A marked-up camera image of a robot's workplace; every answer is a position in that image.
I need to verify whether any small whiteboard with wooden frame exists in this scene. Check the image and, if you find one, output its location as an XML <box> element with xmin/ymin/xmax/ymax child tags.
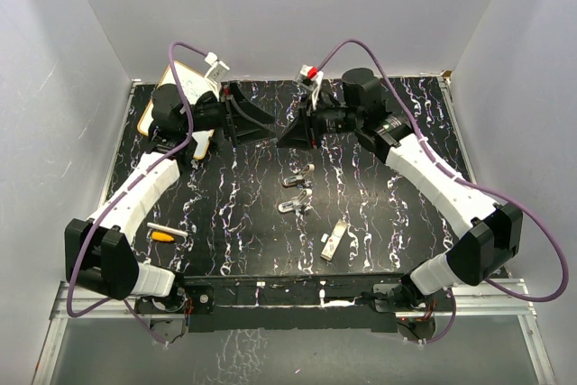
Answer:
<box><xmin>136</xmin><ymin>62</ymin><xmax>226</xmax><ymax>161</ymax></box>

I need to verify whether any orange marker cap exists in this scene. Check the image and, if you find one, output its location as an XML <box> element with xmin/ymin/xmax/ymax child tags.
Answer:
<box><xmin>151</xmin><ymin>231</ymin><xmax>175</xmax><ymax>243</ymax></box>

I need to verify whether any white staple box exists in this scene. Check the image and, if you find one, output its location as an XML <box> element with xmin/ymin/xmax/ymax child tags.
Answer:
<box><xmin>320</xmin><ymin>220</ymin><xmax>348</xmax><ymax>261</ymax></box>

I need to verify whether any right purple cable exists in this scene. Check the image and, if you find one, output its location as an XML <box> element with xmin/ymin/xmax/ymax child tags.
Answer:
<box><xmin>317</xmin><ymin>39</ymin><xmax>570</xmax><ymax>344</ymax></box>

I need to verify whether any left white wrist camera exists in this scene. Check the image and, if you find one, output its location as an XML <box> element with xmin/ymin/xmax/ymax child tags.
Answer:
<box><xmin>204</xmin><ymin>51</ymin><xmax>230</xmax><ymax>96</ymax></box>

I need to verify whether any beige grey stapler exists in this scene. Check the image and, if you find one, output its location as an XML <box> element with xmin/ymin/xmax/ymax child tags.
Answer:
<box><xmin>281</xmin><ymin>163</ymin><xmax>315</xmax><ymax>188</ymax></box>

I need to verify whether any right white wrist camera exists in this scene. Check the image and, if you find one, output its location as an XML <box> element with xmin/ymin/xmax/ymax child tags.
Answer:
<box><xmin>296</xmin><ymin>65</ymin><xmax>324</xmax><ymax>111</ymax></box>

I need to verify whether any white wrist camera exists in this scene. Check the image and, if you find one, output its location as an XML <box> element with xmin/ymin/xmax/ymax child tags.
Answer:
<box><xmin>296</xmin><ymin>65</ymin><xmax>324</xmax><ymax>111</ymax></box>
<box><xmin>204</xmin><ymin>51</ymin><xmax>230</xmax><ymax>96</ymax></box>

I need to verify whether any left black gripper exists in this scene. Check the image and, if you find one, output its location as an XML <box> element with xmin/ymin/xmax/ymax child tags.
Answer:
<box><xmin>180</xmin><ymin>81</ymin><xmax>276</xmax><ymax>147</ymax></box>

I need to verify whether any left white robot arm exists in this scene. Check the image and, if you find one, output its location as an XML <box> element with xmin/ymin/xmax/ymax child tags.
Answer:
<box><xmin>64</xmin><ymin>82</ymin><xmax>275</xmax><ymax>312</ymax></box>

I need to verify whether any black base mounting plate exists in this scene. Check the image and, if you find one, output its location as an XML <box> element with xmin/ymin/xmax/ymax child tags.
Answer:
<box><xmin>135</xmin><ymin>273</ymin><xmax>451</xmax><ymax>333</ymax></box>

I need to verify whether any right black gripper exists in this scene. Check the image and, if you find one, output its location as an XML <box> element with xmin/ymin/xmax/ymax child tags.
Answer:
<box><xmin>276</xmin><ymin>94</ymin><xmax>362</xmax><ymax>151</ymax></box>

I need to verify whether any white marker pen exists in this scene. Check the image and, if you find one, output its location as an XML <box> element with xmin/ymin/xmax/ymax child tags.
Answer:
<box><xmin>147</xmin><ymin>222</ymin><xmax>188</xmax><ymax>237</ymax></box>

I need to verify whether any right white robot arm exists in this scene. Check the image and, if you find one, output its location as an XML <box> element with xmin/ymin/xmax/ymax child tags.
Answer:
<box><xmin>277</xmin><ymin>65</ymin><xmax>523</xmax><ymax>310</ymax></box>

